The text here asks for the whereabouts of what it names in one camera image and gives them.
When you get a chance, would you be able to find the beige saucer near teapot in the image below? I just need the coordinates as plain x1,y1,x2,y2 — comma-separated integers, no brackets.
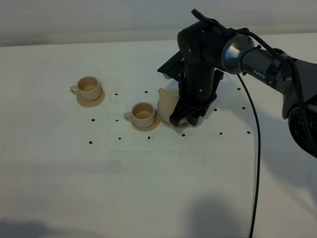
131,114,160,132

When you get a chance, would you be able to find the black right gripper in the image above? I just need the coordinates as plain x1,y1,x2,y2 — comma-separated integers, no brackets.
169,62,224,126

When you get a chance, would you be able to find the black right camera cable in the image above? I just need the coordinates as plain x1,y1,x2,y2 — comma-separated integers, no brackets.
236,27,317,238

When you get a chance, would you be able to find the beige saucer far left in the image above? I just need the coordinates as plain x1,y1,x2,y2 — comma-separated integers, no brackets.
76,89,105,108

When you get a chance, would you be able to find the beige ceramic teapot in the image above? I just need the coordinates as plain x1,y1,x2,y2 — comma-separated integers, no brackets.
157,88,190,129

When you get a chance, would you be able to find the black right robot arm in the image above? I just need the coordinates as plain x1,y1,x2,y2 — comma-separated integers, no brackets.
169,10,317,156

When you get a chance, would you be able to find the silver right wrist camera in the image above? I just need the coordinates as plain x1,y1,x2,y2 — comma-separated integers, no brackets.
157,51,185,82

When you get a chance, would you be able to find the beige teacup near teapot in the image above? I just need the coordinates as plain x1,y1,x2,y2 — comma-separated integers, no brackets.
123,102,156,129

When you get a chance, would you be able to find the beige teacup far left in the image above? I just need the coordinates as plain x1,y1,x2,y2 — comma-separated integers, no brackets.
70,76,102,101

